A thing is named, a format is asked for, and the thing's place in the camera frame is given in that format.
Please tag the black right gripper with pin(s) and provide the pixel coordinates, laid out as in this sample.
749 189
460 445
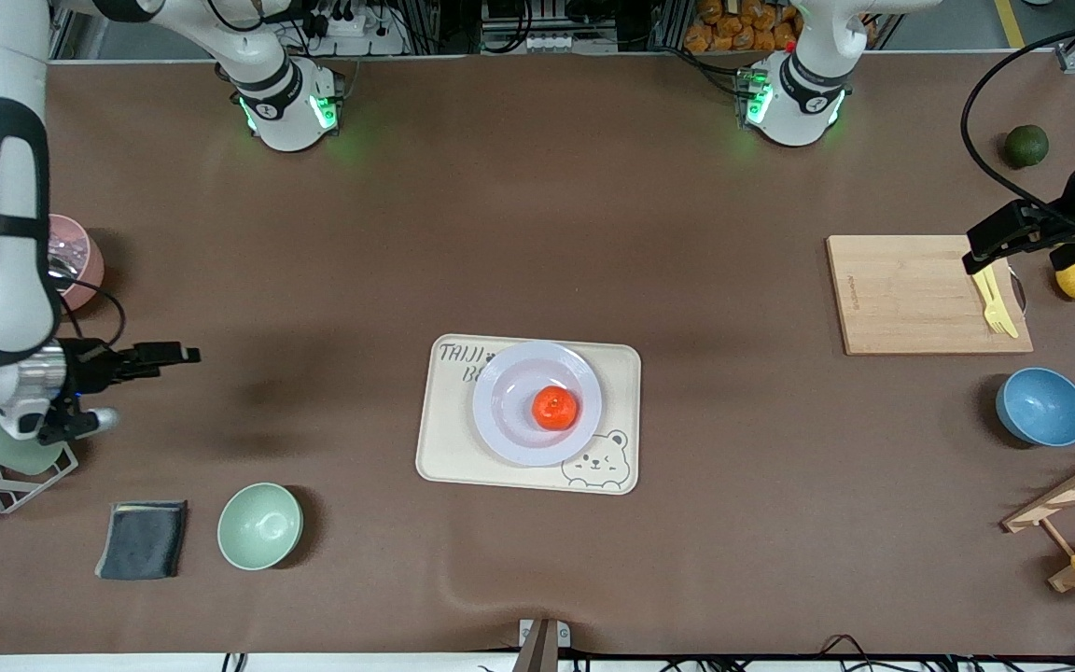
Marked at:
90 367

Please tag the white round plate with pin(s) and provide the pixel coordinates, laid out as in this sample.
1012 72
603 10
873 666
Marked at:
519 411

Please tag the orange fruit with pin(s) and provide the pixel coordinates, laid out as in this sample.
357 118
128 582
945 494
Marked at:
555 408

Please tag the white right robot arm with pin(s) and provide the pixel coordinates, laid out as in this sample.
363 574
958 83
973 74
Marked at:
267 121

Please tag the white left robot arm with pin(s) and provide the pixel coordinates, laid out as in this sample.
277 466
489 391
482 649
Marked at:
794 93

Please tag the wooden cutting board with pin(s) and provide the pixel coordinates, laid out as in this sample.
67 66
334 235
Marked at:
911 294

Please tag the dark green avocado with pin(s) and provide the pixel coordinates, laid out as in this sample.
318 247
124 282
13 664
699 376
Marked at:
1026 146

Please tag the pink bowl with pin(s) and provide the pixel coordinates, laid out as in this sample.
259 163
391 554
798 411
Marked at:
90 266

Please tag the blue bowl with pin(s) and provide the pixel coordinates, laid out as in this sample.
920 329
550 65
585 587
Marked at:
1041 406

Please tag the dark grey cloth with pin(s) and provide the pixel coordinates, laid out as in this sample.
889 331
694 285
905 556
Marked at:
141 539

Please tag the pale green bowl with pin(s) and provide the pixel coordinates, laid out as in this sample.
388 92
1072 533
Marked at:
259 526

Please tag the pale green cup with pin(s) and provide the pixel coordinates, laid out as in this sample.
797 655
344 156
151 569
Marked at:
6 453

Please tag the wooden mug rack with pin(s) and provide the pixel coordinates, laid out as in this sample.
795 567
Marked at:
1074 490

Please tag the cream tray with bear print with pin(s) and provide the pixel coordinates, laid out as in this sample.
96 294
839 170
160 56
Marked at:
444 448

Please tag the crate of orange fruit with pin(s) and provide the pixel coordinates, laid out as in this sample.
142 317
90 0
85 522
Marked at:
733 26

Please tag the white power strip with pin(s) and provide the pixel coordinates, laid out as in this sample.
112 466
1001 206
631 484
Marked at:
360 37

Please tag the metal table edge bracket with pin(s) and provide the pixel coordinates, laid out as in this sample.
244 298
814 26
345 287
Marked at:
542 644

